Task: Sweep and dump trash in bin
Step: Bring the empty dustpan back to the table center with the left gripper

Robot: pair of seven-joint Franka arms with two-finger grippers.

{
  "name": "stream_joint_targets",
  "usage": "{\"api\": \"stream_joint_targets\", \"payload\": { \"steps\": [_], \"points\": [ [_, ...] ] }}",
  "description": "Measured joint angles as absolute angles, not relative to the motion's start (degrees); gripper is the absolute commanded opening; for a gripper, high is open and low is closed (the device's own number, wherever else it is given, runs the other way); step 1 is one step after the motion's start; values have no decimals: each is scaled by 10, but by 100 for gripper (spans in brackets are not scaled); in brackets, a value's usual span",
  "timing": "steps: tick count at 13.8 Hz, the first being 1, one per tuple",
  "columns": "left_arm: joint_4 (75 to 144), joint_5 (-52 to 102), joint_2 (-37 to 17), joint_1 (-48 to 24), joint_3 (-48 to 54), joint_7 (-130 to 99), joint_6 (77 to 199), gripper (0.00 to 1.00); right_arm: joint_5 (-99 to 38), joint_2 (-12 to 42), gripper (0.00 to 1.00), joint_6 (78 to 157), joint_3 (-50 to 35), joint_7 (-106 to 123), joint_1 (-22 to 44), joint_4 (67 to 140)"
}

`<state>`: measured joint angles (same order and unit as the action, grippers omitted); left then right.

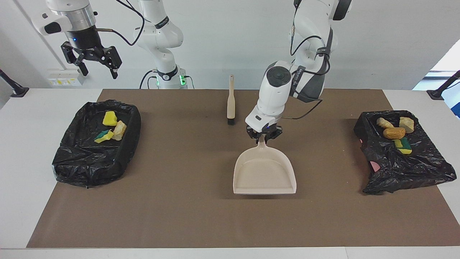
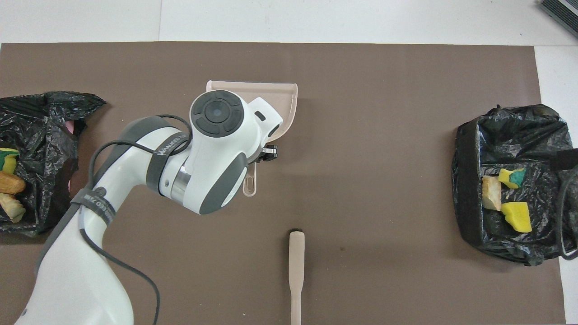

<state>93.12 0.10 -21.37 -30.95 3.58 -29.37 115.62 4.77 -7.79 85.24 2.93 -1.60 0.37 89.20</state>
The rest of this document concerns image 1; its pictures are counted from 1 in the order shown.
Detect orange striped beige sponge scrap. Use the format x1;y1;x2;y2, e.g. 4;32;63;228
111;120;128;141

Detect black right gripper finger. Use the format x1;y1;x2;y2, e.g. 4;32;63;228
103;46;123;79
60;41;89;77

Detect black right base cable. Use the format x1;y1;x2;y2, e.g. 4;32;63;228
139;70;158;89

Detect pink bin with black bag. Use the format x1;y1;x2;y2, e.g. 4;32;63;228
354;110;457;195

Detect beige plastic dustpan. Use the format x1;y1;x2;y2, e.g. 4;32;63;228
233;138;297;195

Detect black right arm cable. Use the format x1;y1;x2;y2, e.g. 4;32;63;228
95;0;145;46

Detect beige hand brush black bristles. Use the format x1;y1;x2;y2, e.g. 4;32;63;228
226;75;236;126

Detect green and yellow sponge scrap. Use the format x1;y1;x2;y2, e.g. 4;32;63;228
94;129;115;144

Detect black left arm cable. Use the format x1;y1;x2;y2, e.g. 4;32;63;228
282;0;333;120

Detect rectangular bin with black bag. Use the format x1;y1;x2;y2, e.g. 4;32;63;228
52;100;142;188

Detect white wall socket strip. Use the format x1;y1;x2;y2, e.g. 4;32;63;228
48;69;87;87

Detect brown sponge scrap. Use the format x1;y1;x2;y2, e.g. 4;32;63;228
383;127;406;140

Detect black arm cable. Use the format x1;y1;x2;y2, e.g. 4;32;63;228
282;0;333;120
95;0;145;46

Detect pale grey-beige sponge scrap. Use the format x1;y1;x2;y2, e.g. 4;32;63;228
399;117;415;134

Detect black clamp post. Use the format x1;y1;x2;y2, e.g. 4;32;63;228
427;70;460;100
0;69;29;97

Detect brown table mat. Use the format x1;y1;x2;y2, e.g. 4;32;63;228
26;89;460;249

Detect yellow sponge wedge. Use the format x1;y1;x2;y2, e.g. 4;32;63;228
102;111;118;126

